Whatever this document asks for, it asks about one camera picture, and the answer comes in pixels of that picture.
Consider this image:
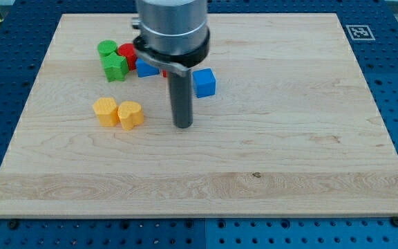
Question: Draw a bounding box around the blue block behind arm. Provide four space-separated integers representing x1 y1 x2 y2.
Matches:
135 58 160 77

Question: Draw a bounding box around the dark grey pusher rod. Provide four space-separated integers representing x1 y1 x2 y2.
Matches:
167 71 193 129

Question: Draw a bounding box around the yellow hexagon block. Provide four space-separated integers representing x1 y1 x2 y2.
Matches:
93 97 119 127

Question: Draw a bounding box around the green star block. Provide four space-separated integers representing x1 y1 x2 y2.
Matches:
101 53 129 82

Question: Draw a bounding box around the black mounting ring with bracket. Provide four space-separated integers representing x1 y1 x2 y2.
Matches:
133 27 210 77

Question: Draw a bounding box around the wooden board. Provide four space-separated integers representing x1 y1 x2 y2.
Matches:
0 13 398 219

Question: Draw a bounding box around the red cylinder block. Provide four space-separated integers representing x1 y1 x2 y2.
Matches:
117 43 138 71

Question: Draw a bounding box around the white fiducial marker tag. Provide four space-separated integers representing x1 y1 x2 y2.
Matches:
345 24 375 41

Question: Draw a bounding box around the green cylinder block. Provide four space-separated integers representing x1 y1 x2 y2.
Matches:
97 39 117 57

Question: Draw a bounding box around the blue cube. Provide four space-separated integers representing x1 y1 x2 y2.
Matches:
193 68 216 98

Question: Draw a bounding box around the yellow heart block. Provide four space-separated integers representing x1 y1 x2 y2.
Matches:
117 101 144 130

